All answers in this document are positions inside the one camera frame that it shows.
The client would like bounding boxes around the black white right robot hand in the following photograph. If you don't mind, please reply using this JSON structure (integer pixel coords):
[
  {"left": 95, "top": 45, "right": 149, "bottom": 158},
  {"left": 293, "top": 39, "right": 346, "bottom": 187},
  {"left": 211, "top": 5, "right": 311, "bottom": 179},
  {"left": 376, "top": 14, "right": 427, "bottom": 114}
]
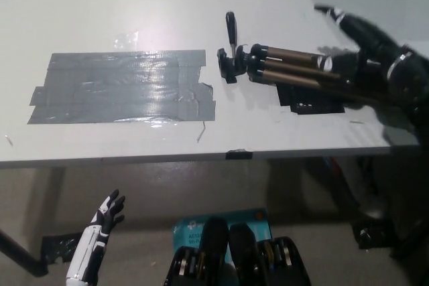
[{"left": 314, "top": 3, "right": 409, "bottom": 103}]

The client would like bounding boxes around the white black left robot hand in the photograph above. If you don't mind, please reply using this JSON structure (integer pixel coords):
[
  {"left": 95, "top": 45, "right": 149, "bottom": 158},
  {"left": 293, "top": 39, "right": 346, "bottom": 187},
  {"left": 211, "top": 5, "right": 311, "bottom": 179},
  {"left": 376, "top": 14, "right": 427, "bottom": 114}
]
[{"left": 66, "top": 188, "right": 127, "bottom": 282}]

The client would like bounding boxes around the black bronze camera tripod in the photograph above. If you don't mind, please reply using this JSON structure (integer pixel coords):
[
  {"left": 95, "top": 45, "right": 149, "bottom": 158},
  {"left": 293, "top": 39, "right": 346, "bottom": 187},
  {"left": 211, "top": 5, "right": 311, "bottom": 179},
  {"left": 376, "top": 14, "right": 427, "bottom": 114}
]
[{"left": 216, "top": 11, "right": 403, "bottom": 108}]

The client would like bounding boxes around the black floor tape patch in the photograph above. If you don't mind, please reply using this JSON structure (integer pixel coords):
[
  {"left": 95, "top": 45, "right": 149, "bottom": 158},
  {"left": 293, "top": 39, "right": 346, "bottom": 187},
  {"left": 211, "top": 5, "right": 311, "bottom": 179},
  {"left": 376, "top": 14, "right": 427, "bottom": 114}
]
[
  {"left": 351, "top": 220, "right": 397, "bottom": 250},
  {"left": 40, "top": 234, "right": 84, "bottom": 265}
]

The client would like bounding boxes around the black tape square patch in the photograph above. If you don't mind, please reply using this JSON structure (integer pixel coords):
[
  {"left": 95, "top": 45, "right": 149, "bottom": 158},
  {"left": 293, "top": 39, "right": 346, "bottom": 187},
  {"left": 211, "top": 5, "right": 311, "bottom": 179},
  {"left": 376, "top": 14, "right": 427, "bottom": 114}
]
[{"left": 276, "top": 83, "right": 346, "bottom": 115}]

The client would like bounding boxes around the teal router box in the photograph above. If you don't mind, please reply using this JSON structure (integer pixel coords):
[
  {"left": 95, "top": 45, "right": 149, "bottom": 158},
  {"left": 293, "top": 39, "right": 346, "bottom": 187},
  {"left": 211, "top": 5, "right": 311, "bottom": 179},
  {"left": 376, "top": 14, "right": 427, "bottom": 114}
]
[{"left": 172, "top": 208, "right": 274, "bottom": 264}]

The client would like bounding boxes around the small black tape strip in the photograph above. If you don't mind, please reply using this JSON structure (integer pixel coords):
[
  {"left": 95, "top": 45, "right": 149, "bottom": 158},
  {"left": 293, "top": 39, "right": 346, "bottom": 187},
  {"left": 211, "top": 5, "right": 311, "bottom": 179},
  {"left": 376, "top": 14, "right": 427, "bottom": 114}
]
[{"left": 226, "top": 147, "right": 253, "bottom": 161}]

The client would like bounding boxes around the clear tape piece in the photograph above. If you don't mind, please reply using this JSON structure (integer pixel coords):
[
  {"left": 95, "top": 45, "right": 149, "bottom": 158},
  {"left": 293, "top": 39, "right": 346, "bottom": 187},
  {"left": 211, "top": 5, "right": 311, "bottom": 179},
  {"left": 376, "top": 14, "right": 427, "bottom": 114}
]
[{"left": 112, "top": 30, "right": 140, "bottom": 51}]

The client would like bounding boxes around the grey duct tape patch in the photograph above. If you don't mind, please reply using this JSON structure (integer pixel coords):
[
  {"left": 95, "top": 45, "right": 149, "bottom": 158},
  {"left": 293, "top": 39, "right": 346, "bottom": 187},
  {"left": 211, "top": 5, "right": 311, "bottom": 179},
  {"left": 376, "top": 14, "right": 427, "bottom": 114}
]
[{"left": 26, "top": 50, "right": 216, "bottom": 125}]

